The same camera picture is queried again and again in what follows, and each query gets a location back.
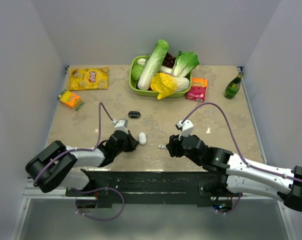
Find small green cabbage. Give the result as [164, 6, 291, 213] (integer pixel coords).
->
[131, 64, 145, 81]

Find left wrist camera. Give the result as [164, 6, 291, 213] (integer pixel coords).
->
[112, 118, 129, 133]

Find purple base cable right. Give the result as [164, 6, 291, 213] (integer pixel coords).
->
[214, 192, 244, 216]

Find dark red grapes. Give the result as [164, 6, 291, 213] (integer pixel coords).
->
[162, 53, 176, 69]

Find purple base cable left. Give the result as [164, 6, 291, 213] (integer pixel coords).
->
[75, 187, 126, 222]

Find green glass bottle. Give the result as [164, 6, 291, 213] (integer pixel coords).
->
[224, 72, 243, 99]

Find white earbud charging case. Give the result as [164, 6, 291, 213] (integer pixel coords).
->
[138, 132, 147, 146]

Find tall napa cabbage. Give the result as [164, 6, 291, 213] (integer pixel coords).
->
[137, 39, 169, 91]

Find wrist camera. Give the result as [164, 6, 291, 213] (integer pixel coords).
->
[175, 119, 194, 140]
[112, 118, 129, 133]

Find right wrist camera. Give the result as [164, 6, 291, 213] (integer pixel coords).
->
[175, 119, 194, 140]

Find yellow chips bag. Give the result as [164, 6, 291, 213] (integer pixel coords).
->
[68, 67, 109, 91]

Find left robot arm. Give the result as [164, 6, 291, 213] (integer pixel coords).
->
[25, 130, 139, 196]

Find green plastic basin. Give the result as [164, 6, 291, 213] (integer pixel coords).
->
[129, 55, 193, 98]

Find yellow orange sponge pack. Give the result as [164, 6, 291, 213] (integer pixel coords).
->
[57, 89, 85, 112]

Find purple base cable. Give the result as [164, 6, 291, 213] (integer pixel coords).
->
[214, 192, 244, 216]
[75, 187, 126, 222]

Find green leafy lettuce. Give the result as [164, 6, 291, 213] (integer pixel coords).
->
[171, 51, 200, 78]

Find yellow napa cabbage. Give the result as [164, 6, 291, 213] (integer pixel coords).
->
[150, 72, 190, 100]

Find white radish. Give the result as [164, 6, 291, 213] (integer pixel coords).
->
[137, 58, 172, 75]

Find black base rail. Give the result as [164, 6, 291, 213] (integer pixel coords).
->
[23, 169, 244, 210]

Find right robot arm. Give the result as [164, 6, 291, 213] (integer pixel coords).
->
[165, 135, 302, 212]

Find black earbud charging case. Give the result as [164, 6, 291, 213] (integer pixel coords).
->
[128, 110, 141, 119]

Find pink snack box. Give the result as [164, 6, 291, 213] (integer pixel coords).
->
[186, 77, 208, 103]

